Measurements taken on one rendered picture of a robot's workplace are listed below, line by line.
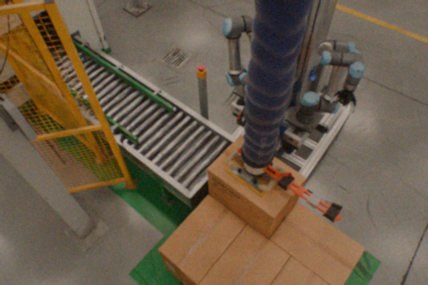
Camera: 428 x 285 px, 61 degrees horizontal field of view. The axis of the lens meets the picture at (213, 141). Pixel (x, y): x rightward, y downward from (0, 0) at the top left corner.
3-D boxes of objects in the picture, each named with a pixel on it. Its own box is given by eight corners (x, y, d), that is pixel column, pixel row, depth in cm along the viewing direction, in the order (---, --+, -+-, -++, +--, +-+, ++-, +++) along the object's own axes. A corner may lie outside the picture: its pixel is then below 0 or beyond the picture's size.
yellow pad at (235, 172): (224, 170, 263) (224, 166, 259) (233, 160, 267) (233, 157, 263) (261, 197, 250) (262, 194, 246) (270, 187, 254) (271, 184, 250)
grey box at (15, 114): (13, 126, 224) (-13, 93, 199) (21, 120, 226) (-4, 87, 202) (32, 142, 217) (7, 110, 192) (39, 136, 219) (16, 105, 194)
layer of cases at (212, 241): (164, 264, 305) (158, 249, 272) (237, 182, 347) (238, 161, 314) (283, 371, 260) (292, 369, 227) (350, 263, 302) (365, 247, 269)
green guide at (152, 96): (68, 43, 404) (65, 37, 396) (75, 39, 408) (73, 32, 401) (172, 114, 344) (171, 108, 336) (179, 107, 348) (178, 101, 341)
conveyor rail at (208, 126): (79, 49, 420) (73, 37, 404) (82, 47, 422) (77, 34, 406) (236, 156, 333) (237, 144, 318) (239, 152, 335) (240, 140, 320)
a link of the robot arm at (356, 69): (366, 61, 192) (366, 72, 188) (359, 75, 201) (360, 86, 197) (350, 59, 193) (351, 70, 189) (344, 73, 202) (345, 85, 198)
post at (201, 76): (201, 136, 396) (196, 70, 313) (205, 132, 399) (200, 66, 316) (206, 140, 393) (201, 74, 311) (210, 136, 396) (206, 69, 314)
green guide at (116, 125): (27, 70, 381) (23, 64, 374) (35, 65, 386) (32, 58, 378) (131, 150, 321) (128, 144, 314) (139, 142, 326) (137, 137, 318)
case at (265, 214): (208, 193, 297) (206, 168, 264) (239, 160, 314) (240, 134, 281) (268, 238, 275) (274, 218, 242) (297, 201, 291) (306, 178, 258)
